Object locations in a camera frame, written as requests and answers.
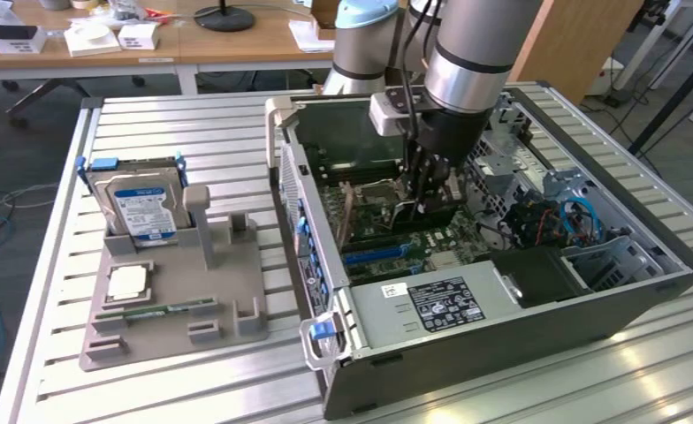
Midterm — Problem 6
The black lamp base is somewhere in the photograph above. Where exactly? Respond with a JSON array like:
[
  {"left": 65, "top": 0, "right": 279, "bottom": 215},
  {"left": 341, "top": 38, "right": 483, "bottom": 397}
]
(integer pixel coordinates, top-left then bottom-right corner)
[{"left": 192, "top": 0, "right": 256, "bottom": 33}]

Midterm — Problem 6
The black office chair base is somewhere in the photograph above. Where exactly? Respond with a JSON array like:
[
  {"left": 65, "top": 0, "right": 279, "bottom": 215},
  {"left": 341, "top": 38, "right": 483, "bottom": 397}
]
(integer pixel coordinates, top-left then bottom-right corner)
[{"left": 3, "top": 78, "right": 146, "bottom": 129}]

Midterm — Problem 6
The white box with black top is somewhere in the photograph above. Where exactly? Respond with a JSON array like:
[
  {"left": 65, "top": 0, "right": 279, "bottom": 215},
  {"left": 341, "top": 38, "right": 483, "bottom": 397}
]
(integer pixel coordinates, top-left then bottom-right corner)
[{"left": 0, "top": 24, "right": 47, "bottom": 55}]

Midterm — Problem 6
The wooden cabinet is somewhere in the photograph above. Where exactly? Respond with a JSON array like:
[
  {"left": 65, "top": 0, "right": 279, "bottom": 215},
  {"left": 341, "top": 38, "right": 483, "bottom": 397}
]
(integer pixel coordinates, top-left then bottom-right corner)
[{"left": 507, "top": 0, "right": 646, "bottom": 105}]

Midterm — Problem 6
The blue wire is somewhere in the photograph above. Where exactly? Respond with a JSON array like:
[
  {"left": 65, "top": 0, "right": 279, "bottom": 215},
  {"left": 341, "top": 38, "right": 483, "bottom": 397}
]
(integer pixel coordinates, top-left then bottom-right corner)
[{"left": 560, "top": 198, "right": 605, "bottom": 248}]

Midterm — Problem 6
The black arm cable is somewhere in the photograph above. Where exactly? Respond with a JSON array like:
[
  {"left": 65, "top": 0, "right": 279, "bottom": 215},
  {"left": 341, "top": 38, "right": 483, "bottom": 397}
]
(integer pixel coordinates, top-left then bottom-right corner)
[{"left": 397, "top": 0, "right": 446, "bottom": 136}]

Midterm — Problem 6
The white table leg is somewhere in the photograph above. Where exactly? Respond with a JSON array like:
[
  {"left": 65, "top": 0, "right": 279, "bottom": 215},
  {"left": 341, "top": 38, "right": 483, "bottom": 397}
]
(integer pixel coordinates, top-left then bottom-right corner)
[{"left": 610, "top": 0, "right": 687, "bottom": 92}]

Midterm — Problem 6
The blue expansion slot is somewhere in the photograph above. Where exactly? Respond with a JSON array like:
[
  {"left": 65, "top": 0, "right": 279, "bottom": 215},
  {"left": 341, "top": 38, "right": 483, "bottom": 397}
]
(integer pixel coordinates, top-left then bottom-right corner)
[{"left": 343, "top": 246, "right": 413, "bottom": 266}]

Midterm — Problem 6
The silver metal drive cage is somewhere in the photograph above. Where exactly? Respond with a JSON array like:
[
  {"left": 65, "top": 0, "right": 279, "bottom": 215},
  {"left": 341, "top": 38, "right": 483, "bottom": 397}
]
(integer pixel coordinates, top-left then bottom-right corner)
[{"left": 467, "top": 95, "right": 546, "bottom": 222}]

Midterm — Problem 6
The brown cardboard box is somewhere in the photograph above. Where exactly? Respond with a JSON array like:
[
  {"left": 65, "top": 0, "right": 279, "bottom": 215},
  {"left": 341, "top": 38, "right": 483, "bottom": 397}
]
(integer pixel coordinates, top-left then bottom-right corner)
[{"left": 311, "top": 0, "right": 341, "bottom": 30}]

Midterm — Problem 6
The silver power supply unit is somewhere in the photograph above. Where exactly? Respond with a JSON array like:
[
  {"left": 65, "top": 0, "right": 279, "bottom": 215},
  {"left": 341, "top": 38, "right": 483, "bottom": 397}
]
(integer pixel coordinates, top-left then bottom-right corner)
[{"left": 345, "top": 260, "right": 527, "bottom": 350}]

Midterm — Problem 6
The dark grey open PC case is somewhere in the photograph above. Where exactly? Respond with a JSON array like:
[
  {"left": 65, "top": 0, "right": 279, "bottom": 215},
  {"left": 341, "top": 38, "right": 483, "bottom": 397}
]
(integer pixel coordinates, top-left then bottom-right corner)
[{"left": 262, "top": 86, "right": 693, "bottom": 421}]

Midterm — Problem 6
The white paper stack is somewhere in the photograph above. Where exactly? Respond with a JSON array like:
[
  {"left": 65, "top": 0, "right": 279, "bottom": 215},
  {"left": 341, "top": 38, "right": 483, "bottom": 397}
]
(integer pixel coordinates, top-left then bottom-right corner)
[{"left": 287, "top": 19, "right": 336, "bottom": 54}]

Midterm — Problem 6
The graphics card with metal bracket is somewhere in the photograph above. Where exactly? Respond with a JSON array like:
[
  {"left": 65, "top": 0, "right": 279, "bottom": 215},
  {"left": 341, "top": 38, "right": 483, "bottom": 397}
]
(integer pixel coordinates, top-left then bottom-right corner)
[{"left": 335, "top": 178, "right": 463, "bottom": 246}]

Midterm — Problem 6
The hard disk with blue label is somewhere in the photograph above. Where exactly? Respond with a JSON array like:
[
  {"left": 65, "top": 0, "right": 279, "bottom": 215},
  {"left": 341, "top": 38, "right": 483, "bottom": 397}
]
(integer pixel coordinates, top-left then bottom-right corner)
[{"left": 74, "top": 152, "right": 192, "bottom": 243}]

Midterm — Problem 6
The white block with tape roll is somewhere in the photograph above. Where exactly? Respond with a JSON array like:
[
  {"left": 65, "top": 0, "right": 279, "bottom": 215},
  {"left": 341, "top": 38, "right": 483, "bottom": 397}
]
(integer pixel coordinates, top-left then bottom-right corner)
[{"left": 62, "top": 20, "right": 122, "bottom": 57}]

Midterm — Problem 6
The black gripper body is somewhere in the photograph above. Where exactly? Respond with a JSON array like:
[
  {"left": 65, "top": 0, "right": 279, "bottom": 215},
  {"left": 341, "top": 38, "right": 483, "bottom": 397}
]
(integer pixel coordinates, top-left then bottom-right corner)
[{"left": 409, "top": 102, "right": 495, "bottom": 172}]

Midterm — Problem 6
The red wire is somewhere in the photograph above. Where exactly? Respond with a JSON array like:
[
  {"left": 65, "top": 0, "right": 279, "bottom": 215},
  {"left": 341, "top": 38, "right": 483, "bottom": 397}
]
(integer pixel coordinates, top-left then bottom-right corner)
[{"left": 532, "top": 209, "right": 559, "bottom": 247}]

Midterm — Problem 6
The black slanted pole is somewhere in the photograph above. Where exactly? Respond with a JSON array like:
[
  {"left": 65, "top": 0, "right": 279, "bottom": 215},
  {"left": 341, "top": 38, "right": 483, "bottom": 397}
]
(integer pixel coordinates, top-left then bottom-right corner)
[{"left": 626, "top": 42, "right": 693, "bottom": 155}]

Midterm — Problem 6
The small white labelled box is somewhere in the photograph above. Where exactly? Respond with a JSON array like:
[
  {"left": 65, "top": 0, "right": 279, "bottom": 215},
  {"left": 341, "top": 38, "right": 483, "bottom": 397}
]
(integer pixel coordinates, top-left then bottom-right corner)
[{"left": 114, "top": 21, "right": 161, "bottom": 50}]

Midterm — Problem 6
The green RAM stick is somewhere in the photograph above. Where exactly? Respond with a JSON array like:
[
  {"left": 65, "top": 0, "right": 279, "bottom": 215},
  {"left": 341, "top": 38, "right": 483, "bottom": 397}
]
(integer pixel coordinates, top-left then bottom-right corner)
[{"left": 94, "top": 299, "right": 216, "bottom": 320}]

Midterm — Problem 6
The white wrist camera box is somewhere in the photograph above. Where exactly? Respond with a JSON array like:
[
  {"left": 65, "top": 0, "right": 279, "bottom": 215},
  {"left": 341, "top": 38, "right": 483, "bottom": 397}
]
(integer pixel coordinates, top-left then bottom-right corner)
[{"left": 367, "top": 87, "right": 426, "bottom": 137}]

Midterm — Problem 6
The wooden desk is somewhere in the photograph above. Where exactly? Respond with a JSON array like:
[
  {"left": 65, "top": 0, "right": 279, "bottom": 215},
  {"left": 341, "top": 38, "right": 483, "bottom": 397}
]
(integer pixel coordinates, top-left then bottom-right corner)
[{"left": 0, "top": 0, "right": 339, "bottom": 96}]

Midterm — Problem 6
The CPU socket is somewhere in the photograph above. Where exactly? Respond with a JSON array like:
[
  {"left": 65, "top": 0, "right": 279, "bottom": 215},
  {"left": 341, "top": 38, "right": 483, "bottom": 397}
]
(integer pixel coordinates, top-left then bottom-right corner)
[{"left": 356, "top": 181, "right": 403, "bottom": 209}]

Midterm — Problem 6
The green motherboard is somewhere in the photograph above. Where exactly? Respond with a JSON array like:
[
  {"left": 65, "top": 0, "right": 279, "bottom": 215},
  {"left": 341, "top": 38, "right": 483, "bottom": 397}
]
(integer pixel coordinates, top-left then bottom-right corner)
[{"left": 313, "top": 156, "right": 495, "bottom": 286}]

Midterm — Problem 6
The white floor cable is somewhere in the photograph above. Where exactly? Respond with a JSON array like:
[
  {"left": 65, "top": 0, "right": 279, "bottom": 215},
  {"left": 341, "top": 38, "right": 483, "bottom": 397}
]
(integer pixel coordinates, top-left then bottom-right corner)
[{"left": 0, "top": 183, "right": 58, "bottom": 211}]

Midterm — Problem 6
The silver metal disk bay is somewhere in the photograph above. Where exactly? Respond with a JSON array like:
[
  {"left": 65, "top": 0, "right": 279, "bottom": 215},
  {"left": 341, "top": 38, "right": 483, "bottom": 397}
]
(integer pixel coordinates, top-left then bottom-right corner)
[{"left": 560, "top": 236, "right": 666, "bottom": 292}]

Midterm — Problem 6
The grey plastic parts rack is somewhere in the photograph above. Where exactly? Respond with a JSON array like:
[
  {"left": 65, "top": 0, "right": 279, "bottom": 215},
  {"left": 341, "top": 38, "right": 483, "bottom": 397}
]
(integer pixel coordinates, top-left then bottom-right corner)
[{"left": 78, "top": 185, "right": 271, "bottom": 375}]

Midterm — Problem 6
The silver CPU chip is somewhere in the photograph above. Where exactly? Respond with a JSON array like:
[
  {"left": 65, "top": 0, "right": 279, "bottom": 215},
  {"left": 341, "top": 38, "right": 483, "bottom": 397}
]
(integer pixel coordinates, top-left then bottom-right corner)
[{"left": 105, "top": 267, "right": 148, "bottom": 302}]

